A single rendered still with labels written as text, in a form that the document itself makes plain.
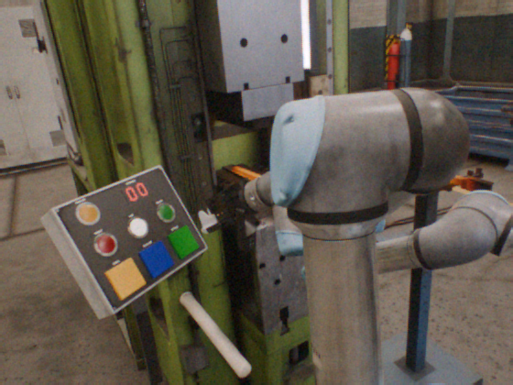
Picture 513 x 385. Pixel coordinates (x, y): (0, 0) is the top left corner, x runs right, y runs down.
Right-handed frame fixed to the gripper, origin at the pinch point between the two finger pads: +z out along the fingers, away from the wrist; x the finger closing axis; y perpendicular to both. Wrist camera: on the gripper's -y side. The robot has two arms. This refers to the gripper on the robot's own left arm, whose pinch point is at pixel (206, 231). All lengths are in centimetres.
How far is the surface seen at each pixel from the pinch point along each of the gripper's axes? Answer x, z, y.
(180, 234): -0.2, 10.3, 2.3
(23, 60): -231, 416, 287
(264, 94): -43, -8, 28
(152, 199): 1.7, 11.0, 14.5
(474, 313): -145, 7, -118
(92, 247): 23.4, 11.0, 10.3
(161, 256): 8.7, 10.3, 0.0
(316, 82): -76, -10, 26
